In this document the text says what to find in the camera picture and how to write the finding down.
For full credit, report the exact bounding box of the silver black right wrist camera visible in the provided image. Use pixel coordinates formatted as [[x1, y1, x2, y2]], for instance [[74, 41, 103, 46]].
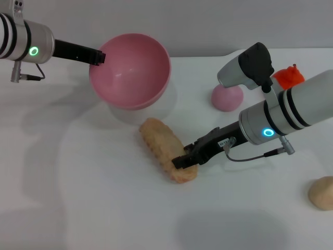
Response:
[[216, 42, 285, 110]]

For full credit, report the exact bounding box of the orange striped long bread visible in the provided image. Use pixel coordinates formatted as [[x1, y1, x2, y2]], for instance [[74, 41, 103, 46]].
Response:
[[138, 117, 199, 185]]

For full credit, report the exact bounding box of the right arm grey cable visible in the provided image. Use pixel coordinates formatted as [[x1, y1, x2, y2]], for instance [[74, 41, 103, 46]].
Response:
[[223, 136, 297, 164]]

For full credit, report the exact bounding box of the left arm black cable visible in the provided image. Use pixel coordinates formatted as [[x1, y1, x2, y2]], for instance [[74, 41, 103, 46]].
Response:
[[10, 60, 47, 84]]

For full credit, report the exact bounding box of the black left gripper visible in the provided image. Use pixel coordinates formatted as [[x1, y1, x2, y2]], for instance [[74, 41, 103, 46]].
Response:
[[53, 39, 107, 68]]

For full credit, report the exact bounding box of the pink round toy peach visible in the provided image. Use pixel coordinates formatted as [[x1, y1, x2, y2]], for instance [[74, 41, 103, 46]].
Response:
[[211, 84, 245, 113]]

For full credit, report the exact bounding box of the pink plastic bowl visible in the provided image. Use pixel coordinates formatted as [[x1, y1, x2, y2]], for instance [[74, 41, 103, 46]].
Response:
[[88, 33, 172, 111]]

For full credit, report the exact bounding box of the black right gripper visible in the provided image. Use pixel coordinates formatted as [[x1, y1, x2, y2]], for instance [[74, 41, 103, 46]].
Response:
[[171, 120, 250, 170]]

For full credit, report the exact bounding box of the beige round bun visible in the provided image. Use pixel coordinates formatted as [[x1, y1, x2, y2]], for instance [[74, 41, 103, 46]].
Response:
[[308, 176, 333, 211]]

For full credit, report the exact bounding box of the red-orange toy fruit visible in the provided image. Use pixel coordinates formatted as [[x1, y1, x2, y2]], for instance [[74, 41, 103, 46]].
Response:
[[272, 63, 306, 91]]

